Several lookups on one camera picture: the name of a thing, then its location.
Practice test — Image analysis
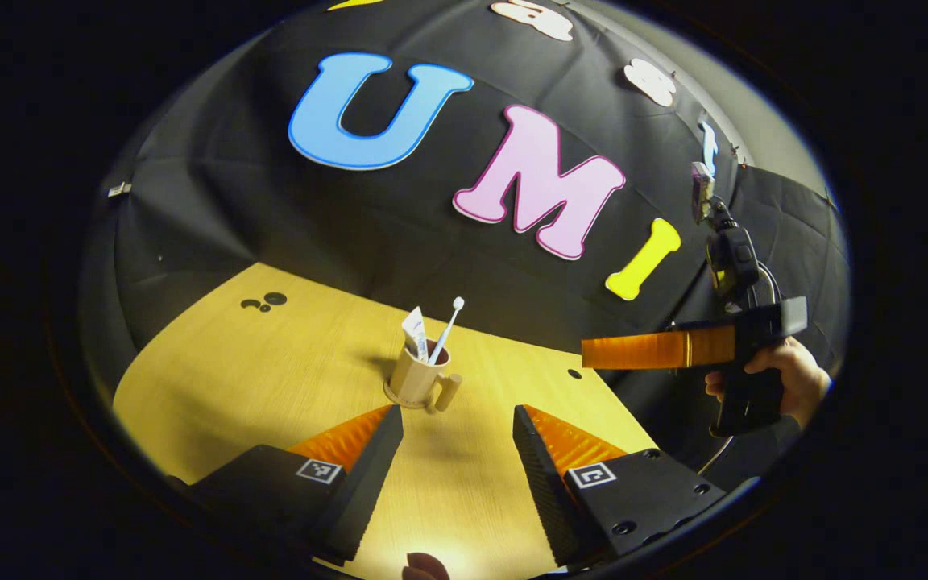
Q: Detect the white toothpaste tube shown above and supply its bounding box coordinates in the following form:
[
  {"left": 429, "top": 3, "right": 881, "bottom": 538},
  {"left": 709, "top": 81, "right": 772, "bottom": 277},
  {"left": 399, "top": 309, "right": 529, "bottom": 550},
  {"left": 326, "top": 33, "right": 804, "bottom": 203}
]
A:
[{"left": 401, "top": 306, "right": 430, "bottom": 365}]

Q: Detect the white toothbrush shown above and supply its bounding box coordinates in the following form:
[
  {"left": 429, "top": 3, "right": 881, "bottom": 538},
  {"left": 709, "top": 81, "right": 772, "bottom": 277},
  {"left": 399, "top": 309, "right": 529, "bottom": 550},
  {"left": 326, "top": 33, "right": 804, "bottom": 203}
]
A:
[{"left": 429, "top": 296, "right": 466, "bottom": 367}]

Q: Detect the beige cup with handle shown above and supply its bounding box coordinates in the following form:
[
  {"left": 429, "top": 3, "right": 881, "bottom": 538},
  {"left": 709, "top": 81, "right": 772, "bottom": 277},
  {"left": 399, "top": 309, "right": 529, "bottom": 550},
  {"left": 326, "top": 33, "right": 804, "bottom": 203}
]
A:
[{"left": 387, "top": 338, "right": 463, "bottom": 415}]

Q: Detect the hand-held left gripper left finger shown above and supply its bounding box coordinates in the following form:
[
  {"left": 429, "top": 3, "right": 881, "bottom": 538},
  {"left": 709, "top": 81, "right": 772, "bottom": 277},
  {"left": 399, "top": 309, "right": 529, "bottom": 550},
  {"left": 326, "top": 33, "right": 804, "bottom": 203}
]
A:
[{"left": 190, "top": 404, "right": 404, "bottom": 565}]

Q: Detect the light wooden desktop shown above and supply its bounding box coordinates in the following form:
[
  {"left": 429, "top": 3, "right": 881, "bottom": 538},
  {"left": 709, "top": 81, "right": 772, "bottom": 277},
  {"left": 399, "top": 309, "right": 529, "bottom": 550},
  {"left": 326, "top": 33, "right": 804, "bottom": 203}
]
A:
[{"left": 114, "top": 262, "right": 658, "bottom": 580}]

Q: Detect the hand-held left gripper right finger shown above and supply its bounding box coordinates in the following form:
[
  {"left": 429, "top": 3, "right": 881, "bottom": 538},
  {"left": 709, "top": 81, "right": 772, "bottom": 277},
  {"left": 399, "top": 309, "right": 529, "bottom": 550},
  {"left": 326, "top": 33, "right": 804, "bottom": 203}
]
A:
[{"left": 512, "top": 404, "right": 729, "bottom": 569}]

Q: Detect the black backdrop cloth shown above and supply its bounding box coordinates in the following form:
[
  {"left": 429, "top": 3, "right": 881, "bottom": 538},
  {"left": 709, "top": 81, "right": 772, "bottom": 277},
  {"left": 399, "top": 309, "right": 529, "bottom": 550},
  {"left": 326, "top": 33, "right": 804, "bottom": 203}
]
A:
[{"left": 81, "top": 0, "right": 850, "bottom": 492}]

